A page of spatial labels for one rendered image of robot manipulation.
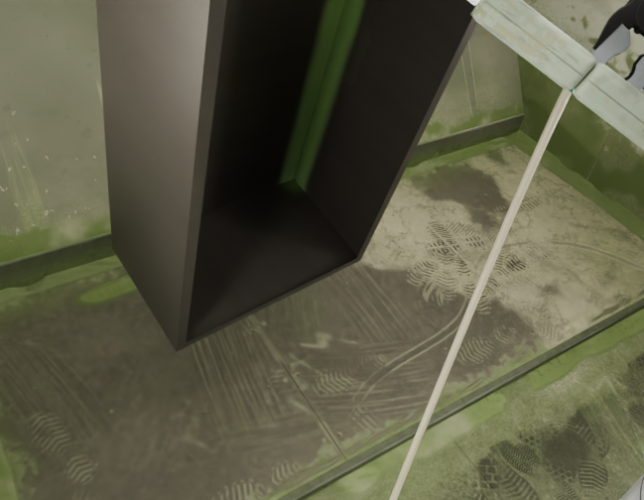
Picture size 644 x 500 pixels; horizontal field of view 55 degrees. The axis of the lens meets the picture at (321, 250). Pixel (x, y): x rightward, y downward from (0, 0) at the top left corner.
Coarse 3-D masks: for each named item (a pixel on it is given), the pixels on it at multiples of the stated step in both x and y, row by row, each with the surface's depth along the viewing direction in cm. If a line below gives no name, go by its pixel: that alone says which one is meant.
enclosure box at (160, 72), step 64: (128, 0) 95; (192, 0) 79; (256, 0) 128; (320, 0) 139; (384, 0) 134; (448, 0) 121; (128, 64) 105; (192, 64) 86; (256, 64) 143; (320, 64) 157; (384, 64) 142; (448, 64) 127; (128, 128) 117; (192, 128) 94; (256, 128) 162; (320, 128) 172; (384, 128) 150; (128, 192) 133; (192, 192) 104; (256, 192) 186; (320, 192) 184; (384, 192) 160; (128, 256) 153; (192, 256) 120; (256, 256) 173; (320, 256) 178; (192, 320) 156
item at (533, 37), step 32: (480, 0) 73; (512, 0) 72; (512, 32) 73; (544, 32) 72; (544, 64) 73; (576, 64) 72; (576, 96) 74; (608, 96) 73; (640, 96) 72; (640, 128) 73
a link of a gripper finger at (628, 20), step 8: (632, 0) 73; (640, 0) 72; (624, 8) 73; (632, 8) 72; (616, 16) 73; (624, 16) 73; (632, 16) 73; (608, 24) 74; (616, 24) 74; (624, 24) 73; (632, 24) 73; (608, 32) 74; (600, 40) 75; (592, 48) 76
